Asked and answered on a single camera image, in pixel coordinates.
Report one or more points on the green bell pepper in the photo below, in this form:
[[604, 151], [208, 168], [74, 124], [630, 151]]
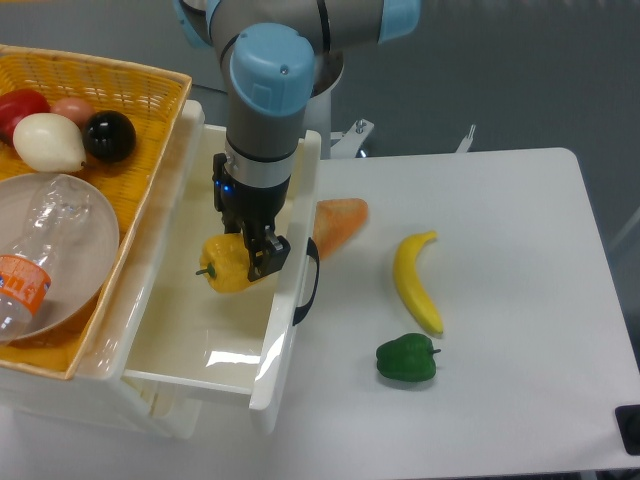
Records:
[[408, 358]]

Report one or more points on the yellow banana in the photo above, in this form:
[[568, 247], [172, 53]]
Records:
[[409, 286]]

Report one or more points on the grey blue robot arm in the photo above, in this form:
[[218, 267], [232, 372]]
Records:
[[267, 52]]

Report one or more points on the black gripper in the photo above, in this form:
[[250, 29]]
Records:
[[252, 211]]

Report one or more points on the black drawer handle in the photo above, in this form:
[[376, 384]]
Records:
[[311, 283]]

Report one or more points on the black object at table edge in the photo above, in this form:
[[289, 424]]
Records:
[[628, 421]]

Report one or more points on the yellow wicker basket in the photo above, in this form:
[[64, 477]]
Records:
[[153, 99]]

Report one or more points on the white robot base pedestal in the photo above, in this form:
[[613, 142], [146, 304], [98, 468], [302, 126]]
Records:
[[328, 70]]

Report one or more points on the red apple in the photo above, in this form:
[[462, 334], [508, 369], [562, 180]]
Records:
[[15, 106]]

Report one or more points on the black round fruit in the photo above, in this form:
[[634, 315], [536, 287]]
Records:
[[109, 136]]

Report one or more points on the pink peach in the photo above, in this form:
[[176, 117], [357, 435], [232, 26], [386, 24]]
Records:
[[77, 110]]

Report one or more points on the yellow bell pepper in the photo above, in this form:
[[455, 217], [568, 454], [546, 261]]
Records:
[[224, 263]]

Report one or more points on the open white upper drawer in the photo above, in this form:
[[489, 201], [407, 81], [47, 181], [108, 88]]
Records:
[[213, 345]]

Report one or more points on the white table bracket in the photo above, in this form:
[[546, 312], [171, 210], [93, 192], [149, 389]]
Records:
[[348, 144]]

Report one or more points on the white pear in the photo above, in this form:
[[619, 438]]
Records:
[[50, 143]]

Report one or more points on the clear plastic bottle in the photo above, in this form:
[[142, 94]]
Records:
[[58, 212]]

